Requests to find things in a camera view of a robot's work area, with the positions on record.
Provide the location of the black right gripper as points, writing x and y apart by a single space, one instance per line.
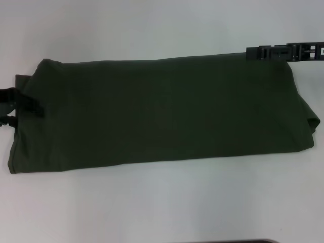
307 51

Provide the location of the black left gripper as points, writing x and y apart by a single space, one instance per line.
8 100

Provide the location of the dark green FREE t-shirt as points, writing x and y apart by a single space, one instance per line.
164 114

